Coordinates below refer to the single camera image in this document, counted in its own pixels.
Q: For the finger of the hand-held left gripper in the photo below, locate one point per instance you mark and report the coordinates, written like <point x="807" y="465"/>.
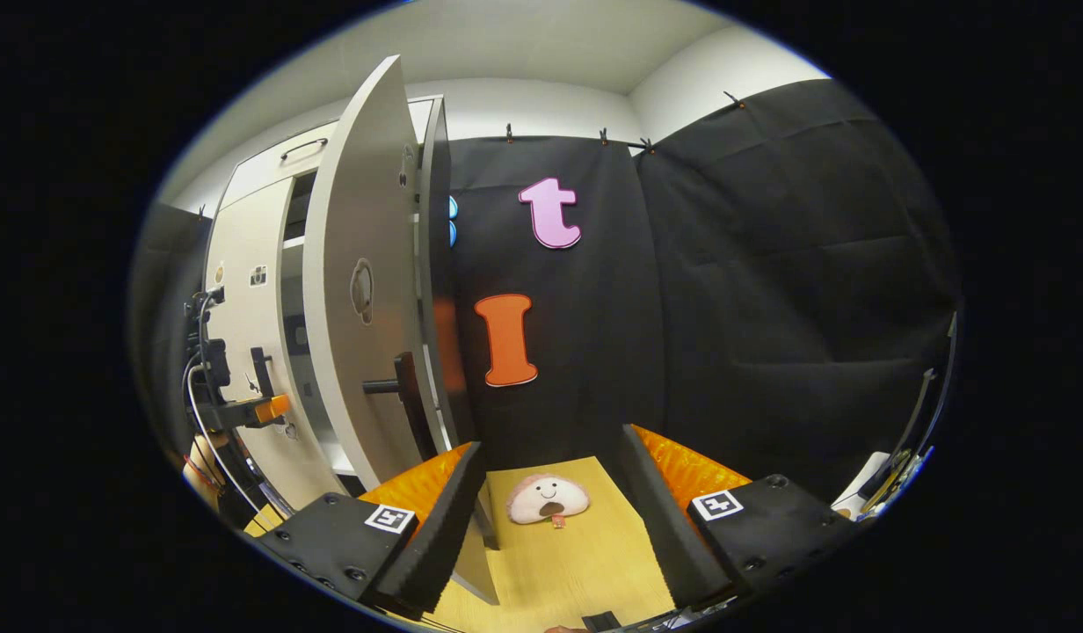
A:
<point x="269" y="409"/>

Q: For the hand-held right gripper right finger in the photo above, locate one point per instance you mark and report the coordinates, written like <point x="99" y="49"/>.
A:
<point x="669" y="527"/>

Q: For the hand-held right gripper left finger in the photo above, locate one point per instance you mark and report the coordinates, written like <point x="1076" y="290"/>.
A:
<point x="436" y="536"/>

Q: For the beige door with camera sticker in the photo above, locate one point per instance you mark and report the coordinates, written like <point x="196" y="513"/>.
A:
<point x="243" y="246"/>

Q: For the beige double-door shoe cabinet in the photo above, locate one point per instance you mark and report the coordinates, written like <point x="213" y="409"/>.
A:
<point x="260" y="176"/>

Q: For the beige door with headphones sticker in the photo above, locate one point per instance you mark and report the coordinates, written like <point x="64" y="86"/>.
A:
<point x="348" y="220"/>

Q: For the white smiling plush toy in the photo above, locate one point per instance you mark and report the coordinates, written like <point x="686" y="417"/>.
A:
<point x="546" y="499"/>

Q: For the black backdrop cloth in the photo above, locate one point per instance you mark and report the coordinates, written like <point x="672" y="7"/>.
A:
<point x="770" y="264"/>

